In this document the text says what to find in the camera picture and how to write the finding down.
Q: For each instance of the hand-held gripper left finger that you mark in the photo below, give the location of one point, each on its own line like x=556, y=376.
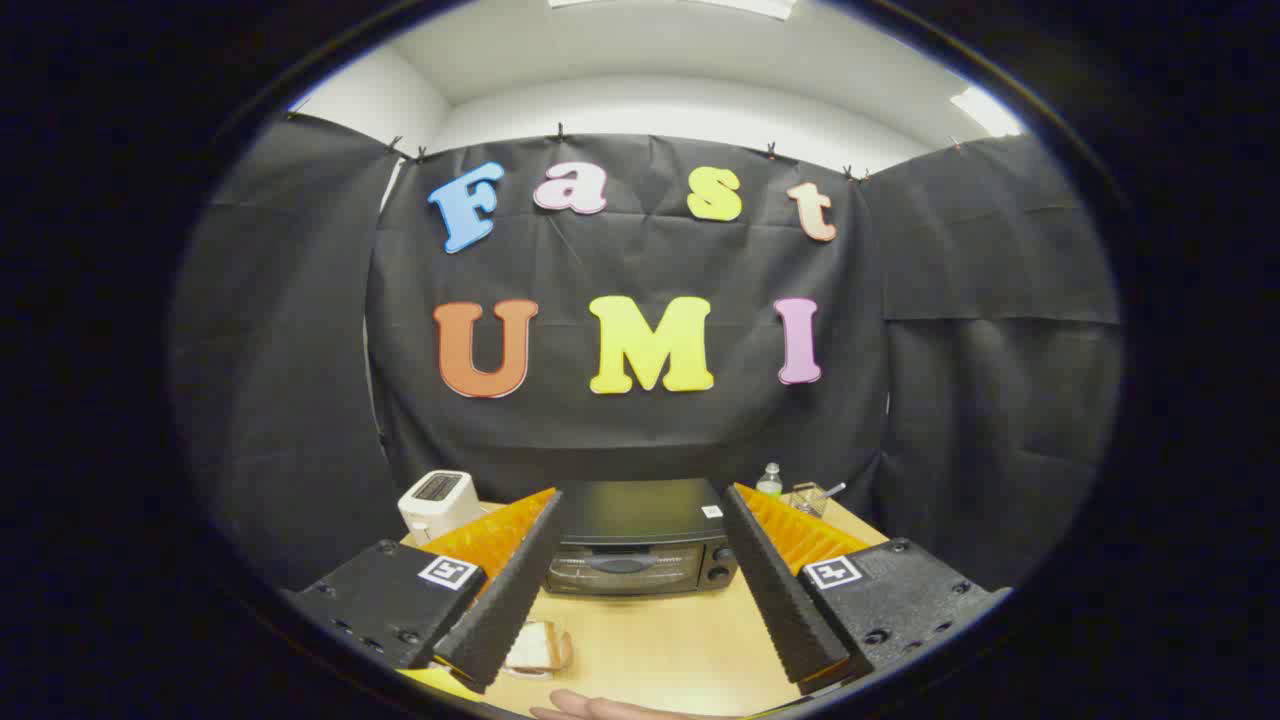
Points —
x=510, y=590

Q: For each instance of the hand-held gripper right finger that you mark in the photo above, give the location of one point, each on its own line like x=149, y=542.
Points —
x=775, y=590

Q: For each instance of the sandwich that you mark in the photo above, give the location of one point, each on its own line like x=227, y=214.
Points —
x=535, y=650

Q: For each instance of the black toaster oven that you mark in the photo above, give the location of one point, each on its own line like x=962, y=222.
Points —
x=630, y=520

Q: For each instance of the white bread toaster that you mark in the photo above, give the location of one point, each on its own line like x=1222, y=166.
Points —
x=435, y=510

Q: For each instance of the clear plastic bottle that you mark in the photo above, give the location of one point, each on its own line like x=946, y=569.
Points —
x=769, y=483

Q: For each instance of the ceiling light panel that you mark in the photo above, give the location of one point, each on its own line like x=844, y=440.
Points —
x=985, y=110
x=700, y=5

